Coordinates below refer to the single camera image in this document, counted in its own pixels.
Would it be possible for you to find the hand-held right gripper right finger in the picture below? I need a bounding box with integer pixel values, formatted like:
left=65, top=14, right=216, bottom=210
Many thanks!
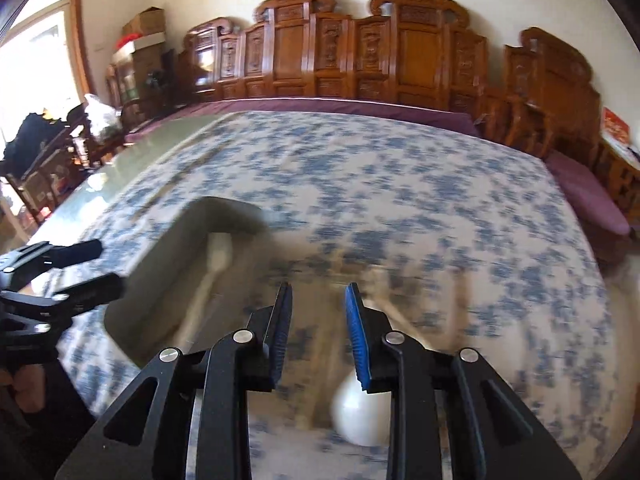
left=344, top=282, right=583, bottom=480

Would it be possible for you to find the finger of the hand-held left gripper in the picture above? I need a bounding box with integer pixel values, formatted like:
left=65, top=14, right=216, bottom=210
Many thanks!
left=0, top=239, right=104, bottom=291
left=0, top=274, right=126, bottom=336

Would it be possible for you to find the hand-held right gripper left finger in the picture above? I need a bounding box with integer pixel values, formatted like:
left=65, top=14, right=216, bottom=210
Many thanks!
left=55, top=282, right=293, bottom=480

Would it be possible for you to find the white rectangular organizer box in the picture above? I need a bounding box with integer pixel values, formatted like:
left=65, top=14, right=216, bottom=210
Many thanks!
left=104, top=196, right=281, bottom=363

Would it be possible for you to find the white round object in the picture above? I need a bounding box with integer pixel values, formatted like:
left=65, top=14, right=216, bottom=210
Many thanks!
left=330, top=374, right=397, bottom=448

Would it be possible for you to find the white ceramic spoon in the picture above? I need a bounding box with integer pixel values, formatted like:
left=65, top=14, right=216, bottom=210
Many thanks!
left=177, top=231, right=236, bottom=348

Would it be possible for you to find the person's left hand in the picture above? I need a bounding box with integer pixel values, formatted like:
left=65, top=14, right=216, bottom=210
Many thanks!
left=0, top=364, right=48, bottom=413

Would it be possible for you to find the dark wooden chair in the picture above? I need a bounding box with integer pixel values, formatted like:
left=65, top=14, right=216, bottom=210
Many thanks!
left=0, top=102, right=126, bottom=228

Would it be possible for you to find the white plastic bag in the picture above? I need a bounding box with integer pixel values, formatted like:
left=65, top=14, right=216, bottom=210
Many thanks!
left=82, top=93, right=124, bottom=142

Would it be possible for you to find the blue floral tablecloth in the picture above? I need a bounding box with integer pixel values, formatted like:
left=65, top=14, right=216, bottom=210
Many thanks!
left=30, top=110, right=621, bottom=480

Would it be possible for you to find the large brown cardboard box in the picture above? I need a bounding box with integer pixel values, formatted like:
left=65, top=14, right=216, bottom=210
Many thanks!
left=131, top=42, right=167, bottom=83

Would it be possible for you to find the white box with red top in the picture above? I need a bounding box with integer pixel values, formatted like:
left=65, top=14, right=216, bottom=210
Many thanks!
left=112, top=32, right=167, bottom=55

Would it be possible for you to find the long purple seat cushion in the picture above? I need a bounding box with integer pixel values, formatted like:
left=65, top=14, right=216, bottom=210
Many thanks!
left=124, top=98, right=482, bottom=144

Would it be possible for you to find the purple armchair cushion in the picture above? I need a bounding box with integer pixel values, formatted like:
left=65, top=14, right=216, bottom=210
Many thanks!
left=544, top=151, right=632, bottom=237

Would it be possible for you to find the long carved wooden bench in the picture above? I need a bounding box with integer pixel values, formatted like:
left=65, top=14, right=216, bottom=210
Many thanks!
left=177, top=0, right=490, bottom=111

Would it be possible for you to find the carved wooden armchair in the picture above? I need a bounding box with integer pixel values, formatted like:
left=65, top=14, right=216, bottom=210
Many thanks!
left=475, top=27, right=640, bottom=266

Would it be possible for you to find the red calendar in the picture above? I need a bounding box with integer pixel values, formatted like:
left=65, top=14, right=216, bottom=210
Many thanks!
left=601, top=107, right=634, bottom=147

